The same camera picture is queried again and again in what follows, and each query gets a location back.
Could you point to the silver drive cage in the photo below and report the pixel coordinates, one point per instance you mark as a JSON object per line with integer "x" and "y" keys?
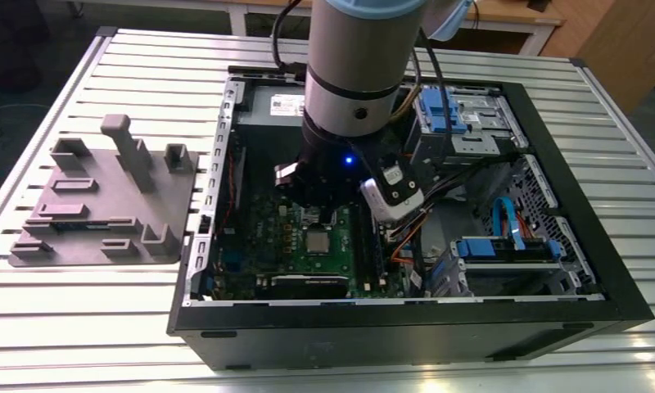
{"x": 470, "y": 147}
{"x": 513, "y": 266}

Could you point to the wooden desk white frame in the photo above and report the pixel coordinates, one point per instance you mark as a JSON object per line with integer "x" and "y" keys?
{"x": 525, "y": 12}

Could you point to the black RAM slot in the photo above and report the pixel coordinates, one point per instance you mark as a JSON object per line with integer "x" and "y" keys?
{"x": 376, "y": 254}
{"x": 362, "y": 254}

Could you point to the grey power supply unit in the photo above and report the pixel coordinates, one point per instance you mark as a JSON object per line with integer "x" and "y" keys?
{"x": 262, "y": 155}

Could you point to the blue RAM stick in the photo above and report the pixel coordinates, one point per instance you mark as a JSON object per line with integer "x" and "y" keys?
{"x": 81, "y": 226}

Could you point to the blue disk carrier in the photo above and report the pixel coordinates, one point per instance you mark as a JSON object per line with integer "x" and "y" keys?
{"x": 478, "y": 247}
{"x": 434, "y": 106}

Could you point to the small grey camera box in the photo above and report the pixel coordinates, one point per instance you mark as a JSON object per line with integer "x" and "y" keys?
{"x": 284, "y": 176}

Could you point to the white black-faced camera box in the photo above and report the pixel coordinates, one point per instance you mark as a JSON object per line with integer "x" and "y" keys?
{"x": 398, "y": 204}

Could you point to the green motherboard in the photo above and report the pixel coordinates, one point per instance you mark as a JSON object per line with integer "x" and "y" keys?
{"x": 327, "y": 270}

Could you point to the black graphics card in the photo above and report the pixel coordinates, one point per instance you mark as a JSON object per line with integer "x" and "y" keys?
{"x": 306, "y": 288}

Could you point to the grey parts rack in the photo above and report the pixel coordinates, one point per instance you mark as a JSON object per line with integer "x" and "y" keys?
{"x": 115, "y": 204}

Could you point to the CPU socket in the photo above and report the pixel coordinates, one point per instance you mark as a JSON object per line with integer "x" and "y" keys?
{"x": 320, "y": 254}

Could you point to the black PC case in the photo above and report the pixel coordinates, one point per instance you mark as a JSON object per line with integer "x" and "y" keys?
{"x": 360, "y": 340}

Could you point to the blue board connector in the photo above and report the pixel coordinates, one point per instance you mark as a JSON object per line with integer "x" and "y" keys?
{"x": 232, "y": 262}

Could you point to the wooden cabinet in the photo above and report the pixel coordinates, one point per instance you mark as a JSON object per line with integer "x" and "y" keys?
{"x": 622, "y": 41}

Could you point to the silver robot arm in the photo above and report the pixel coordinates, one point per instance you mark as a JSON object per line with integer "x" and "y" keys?
{"x": 355, "y": 61}

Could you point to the silver square CPU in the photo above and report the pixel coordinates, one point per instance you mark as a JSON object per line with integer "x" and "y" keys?
{"x": 320, "y": 241}

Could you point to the dark office chair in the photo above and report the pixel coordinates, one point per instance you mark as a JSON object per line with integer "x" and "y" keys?
{"x": 11, "y": 49}

